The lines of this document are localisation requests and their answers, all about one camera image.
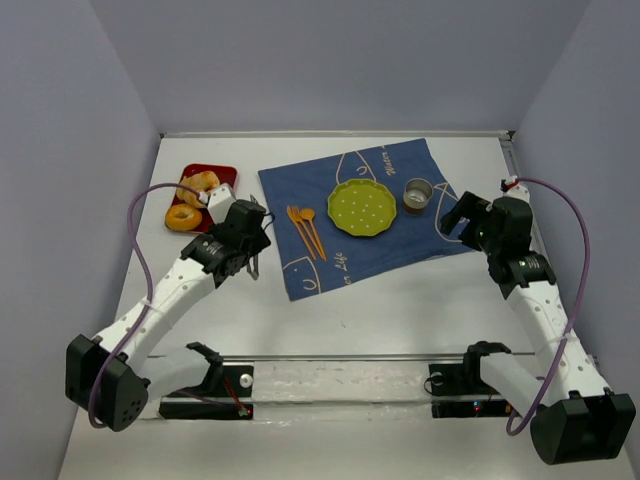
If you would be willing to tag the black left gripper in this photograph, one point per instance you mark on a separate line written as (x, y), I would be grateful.
(258, 245)

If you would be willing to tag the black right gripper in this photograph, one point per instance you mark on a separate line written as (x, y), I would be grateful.
(463, 214)

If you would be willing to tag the metal tongs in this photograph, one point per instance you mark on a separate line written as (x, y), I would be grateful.
(256, 242)

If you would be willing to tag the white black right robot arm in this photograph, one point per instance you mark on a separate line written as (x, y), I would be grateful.
(572, 413)

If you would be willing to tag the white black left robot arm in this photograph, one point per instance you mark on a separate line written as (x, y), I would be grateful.
(114, 374)

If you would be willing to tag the steel cup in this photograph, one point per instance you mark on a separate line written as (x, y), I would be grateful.
(416, 196)

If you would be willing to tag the orange plastic fork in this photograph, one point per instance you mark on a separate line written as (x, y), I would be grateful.
(298, 223)

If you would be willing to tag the orange plastic spoon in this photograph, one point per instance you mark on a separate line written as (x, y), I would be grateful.
(307, 214)

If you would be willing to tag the green polka-dot plate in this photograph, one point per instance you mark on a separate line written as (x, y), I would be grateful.
(361, 207)

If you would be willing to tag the blue fish-print placemat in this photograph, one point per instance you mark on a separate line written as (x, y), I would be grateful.
(410, 238)

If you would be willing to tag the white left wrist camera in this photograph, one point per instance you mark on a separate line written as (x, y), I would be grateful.
(220, 200)

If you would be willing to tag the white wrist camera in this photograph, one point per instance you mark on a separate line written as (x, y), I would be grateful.
(220, 200)
(512, 187)

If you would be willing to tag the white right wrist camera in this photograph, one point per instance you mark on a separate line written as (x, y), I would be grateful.
(512, 187)

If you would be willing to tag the yellow ring donut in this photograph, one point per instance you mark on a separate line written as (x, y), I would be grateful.
(183, 218)

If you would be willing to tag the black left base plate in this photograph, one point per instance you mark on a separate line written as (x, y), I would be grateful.
(227, 399)

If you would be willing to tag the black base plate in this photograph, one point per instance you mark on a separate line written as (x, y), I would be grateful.
(227, 399)
(455, 397)

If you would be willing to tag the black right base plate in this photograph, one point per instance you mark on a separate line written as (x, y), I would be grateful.
(455, 397)

